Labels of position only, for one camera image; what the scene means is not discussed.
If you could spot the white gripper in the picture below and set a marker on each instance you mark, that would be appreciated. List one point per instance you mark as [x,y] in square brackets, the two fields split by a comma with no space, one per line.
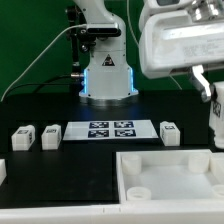
[171,42]

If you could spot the white square tabletop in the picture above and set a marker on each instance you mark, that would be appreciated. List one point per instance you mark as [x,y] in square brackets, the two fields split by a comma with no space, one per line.
[175,175]

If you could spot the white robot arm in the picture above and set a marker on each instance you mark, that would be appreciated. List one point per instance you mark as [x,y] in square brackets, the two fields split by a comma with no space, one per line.
[108,77]

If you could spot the white marker sheet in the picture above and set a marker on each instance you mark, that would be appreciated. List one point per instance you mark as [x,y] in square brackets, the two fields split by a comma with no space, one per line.
[110,130]

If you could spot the white block left edge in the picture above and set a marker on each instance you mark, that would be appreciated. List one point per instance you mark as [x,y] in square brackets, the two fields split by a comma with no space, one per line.
[3,173]

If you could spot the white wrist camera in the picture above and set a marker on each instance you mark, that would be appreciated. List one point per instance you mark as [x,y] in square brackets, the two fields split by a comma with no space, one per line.
[152,7]

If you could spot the white front rail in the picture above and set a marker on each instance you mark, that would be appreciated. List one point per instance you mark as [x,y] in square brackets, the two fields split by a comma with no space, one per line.
[205,212]

